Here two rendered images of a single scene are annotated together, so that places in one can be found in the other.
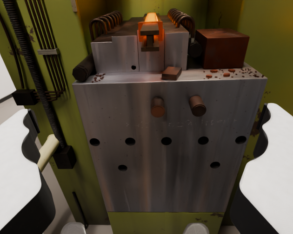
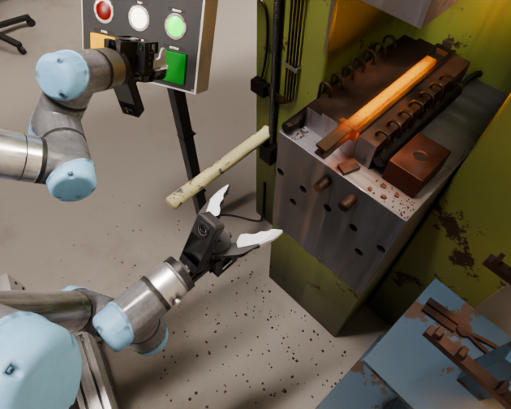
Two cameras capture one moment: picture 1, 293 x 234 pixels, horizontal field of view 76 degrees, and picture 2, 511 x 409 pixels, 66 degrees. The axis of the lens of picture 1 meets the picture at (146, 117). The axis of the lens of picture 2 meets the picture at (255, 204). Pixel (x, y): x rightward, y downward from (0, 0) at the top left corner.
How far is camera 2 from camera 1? 0.68 m
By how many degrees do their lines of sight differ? 37
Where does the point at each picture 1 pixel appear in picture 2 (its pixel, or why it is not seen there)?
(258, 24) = (490, 165)
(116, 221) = not seen: hidden behind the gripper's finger
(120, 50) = (325, 124)
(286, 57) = not seen: outside the picture
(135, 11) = (436, 25)
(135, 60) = not seen: hidden behind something
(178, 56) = (364, 157)
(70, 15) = (319, 51)
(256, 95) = (396, 226)
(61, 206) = (251, 183)
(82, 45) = (320, 77)
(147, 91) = (323, 168)
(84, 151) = not seen: hidden behind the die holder
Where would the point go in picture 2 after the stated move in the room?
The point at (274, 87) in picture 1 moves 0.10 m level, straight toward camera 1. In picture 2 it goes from (491, 233) to (453, 240)
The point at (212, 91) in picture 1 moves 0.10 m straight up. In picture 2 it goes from (365, 200) to (376, 173)
